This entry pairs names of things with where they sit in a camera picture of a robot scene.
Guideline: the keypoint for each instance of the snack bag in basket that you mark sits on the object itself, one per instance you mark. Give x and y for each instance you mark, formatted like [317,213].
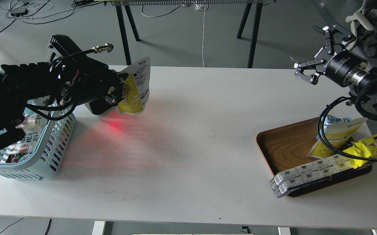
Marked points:
[33,126]

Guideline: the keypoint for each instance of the black table trestle legs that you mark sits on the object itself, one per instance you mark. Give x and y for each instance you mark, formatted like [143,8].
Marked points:
[220,35]

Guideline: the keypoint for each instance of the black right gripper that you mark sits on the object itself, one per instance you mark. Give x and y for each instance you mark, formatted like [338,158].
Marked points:
[344,68]

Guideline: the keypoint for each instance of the white chair with clothes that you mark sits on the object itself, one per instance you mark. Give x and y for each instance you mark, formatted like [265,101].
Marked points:
[364,26]

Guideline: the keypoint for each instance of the yellow white snack pouch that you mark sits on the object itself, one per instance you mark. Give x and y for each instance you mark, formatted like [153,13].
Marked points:
[320,151]

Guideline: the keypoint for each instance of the yellow cartoon snack bag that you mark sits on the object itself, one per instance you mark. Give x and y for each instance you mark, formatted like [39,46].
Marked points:
[366,148]

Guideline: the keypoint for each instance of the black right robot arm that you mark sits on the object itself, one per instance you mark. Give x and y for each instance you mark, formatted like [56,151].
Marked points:
[364,96]

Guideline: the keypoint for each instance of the blue white snack bag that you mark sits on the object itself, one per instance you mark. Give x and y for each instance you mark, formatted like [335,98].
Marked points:
[334,129]

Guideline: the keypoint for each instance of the black barcode scanner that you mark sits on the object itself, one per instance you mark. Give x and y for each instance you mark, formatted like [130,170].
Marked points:
[100,106]

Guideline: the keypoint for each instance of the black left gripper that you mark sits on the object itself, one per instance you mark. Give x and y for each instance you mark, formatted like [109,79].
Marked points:
[108,84]

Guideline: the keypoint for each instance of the light blue plastic basket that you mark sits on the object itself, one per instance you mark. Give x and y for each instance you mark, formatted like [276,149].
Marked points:
[45,161]

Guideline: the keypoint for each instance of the white boxed snack row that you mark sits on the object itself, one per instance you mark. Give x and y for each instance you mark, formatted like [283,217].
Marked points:
[309,177]

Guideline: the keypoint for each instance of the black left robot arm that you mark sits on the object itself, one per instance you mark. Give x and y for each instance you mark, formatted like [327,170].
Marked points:
[54,88]

